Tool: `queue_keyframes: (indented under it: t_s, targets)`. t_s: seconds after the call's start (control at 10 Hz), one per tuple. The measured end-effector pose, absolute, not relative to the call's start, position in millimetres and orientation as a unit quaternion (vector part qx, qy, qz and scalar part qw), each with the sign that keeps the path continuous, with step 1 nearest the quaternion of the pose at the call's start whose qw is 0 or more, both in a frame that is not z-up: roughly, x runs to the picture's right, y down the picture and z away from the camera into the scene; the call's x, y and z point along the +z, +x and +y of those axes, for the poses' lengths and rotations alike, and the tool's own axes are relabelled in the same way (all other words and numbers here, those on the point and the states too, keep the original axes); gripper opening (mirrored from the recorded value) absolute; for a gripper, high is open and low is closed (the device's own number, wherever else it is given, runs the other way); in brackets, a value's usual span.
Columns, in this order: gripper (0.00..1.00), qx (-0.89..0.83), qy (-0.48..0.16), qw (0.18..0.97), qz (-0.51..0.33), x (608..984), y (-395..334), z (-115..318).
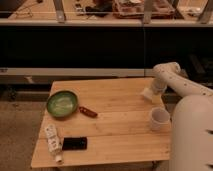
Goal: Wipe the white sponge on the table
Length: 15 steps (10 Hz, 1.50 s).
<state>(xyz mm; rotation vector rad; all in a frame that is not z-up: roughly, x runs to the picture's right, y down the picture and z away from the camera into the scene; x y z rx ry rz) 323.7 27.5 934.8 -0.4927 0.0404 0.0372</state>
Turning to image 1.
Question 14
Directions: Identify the green bowl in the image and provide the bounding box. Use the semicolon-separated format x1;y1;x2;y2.
46;90;78;118

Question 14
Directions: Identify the white sponge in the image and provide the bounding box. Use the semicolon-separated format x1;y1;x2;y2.
141;88;154;101

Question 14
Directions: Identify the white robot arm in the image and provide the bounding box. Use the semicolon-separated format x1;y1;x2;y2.
151;62;213;171

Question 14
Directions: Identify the black phone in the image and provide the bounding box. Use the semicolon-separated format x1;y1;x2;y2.
62;137;87;150

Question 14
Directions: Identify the red pocket knife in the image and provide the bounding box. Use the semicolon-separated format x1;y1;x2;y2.
79;106;98;118

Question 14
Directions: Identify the background shelf unit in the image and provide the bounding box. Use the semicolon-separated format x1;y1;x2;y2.
0;0;213;77

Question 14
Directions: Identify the wooden table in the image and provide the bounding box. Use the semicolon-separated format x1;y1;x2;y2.
30;77;172;169

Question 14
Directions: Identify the white cup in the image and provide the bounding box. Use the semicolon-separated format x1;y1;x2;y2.
149;107;170;131

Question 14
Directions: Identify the white tube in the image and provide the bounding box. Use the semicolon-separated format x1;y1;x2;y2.
44;124;63;163

